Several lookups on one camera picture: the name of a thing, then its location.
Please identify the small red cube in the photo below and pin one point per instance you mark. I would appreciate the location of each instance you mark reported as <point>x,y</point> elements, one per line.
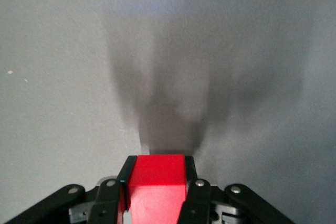
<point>157,176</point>

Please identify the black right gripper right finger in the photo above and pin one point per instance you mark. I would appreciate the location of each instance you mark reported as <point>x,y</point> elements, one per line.
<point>195,203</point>

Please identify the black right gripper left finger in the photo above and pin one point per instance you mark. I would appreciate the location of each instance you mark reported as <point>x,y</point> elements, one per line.
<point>105,203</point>

